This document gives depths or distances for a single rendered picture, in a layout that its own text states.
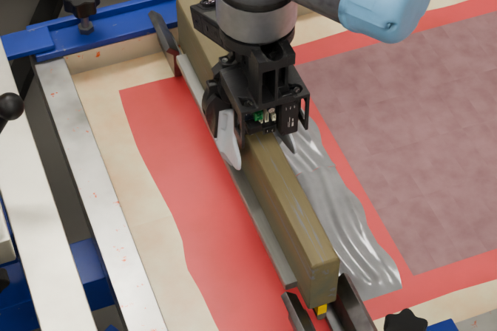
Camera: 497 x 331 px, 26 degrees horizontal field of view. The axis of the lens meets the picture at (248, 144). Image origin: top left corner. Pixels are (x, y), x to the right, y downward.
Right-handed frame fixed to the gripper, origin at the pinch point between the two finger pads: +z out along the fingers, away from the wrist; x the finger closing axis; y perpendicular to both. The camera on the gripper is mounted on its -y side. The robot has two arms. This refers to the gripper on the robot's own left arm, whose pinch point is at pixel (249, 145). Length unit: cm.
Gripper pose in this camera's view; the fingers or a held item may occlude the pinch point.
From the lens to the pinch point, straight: 116.6
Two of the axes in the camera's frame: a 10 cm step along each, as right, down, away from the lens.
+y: 3.6, 7.1, -6.1
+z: 0.0, 6.6, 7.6
